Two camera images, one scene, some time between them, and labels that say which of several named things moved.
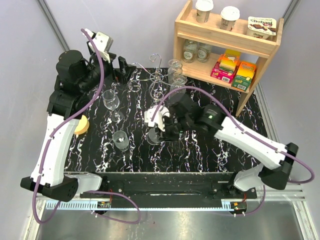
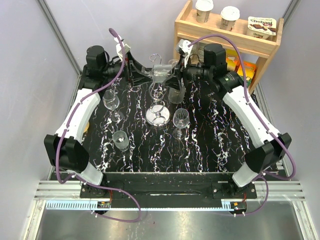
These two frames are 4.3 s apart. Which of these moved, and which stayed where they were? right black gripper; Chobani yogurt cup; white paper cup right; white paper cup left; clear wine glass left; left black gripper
Moved: left black gripper; right black gripper
Stayed: white paper cup right; Chobani yogurt cup; white paper cup left; clear wine glass left
